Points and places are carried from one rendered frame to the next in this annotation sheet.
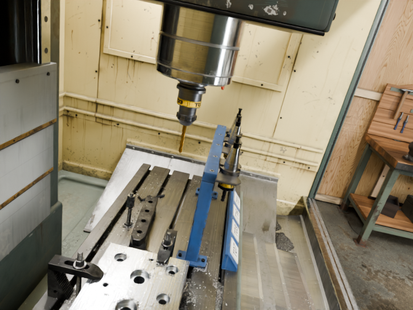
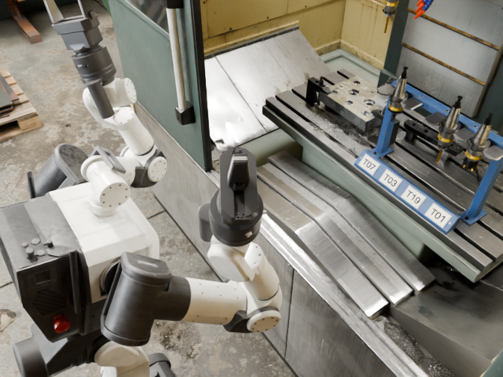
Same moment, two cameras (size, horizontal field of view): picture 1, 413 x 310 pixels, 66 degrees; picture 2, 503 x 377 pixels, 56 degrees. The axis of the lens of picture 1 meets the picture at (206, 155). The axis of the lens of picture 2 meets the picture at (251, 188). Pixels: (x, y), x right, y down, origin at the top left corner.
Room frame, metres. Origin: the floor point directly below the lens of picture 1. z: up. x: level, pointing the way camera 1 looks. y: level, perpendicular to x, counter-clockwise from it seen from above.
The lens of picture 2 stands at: (1.69, -1.36, 2.13)
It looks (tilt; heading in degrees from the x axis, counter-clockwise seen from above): 44 degrees down; 143
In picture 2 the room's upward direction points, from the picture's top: straight up
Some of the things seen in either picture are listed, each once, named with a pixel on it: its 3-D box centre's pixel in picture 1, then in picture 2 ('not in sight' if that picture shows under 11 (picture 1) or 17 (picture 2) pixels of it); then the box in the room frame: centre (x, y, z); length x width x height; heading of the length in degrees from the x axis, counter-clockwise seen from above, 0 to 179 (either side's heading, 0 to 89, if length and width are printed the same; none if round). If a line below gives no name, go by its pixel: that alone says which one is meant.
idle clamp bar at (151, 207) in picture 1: (144, 223); (430, 141); (0.90, 0.16, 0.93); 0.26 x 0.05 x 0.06; 3
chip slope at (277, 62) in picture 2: not in sight; (272, 90); (-0.02, 0.08, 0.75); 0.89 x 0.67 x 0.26; 88
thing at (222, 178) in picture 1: (228, 179); (386, 90); (0.81, -0.08, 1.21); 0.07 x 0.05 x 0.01; 88
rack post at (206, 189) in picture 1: (199, 222); (388, 122); (0.81, -0.02, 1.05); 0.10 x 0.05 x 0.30; 88
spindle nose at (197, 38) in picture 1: (198, 45); not in sight; (0.65, 0.06, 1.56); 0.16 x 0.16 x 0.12
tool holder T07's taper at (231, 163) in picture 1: (233, 157); (401, 85); (0.86, -0.08, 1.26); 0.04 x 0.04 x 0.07
